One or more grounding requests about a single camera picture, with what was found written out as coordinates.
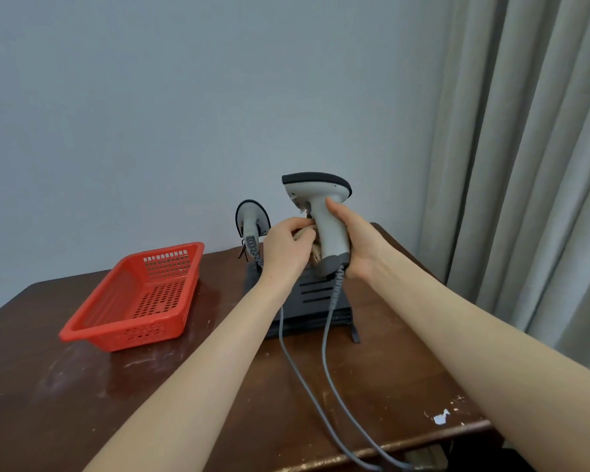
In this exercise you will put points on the person's left hand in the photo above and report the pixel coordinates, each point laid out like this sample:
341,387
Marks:
280,253

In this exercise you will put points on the person's right hand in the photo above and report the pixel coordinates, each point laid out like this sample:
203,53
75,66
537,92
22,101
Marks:
366,250

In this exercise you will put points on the person's left thumb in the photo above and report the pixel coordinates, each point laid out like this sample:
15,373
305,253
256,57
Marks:
301,222

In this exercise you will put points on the person's right thumb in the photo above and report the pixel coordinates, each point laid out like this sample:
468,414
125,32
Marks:
339,213

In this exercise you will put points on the grey handheld barcode scanner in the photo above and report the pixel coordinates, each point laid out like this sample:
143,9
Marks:
329,230
249,218

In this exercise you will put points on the beige cleaning cloth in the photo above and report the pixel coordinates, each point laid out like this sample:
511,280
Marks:
316,250

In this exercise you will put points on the person's left forearm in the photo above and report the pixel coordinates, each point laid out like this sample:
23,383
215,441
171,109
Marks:
201,373

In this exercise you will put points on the person's right forearm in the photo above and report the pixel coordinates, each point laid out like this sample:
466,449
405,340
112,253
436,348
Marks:
477,348

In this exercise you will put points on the black slotted metal stand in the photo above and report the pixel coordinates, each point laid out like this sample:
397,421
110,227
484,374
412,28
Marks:
319,294

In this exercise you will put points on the red plastic basket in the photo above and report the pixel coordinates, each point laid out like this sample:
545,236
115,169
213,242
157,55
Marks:
142,299

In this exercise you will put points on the grey curtain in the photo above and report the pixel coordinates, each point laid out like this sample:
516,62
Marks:
526,167

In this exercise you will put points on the white power strip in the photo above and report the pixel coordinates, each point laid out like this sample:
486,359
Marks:
425,458

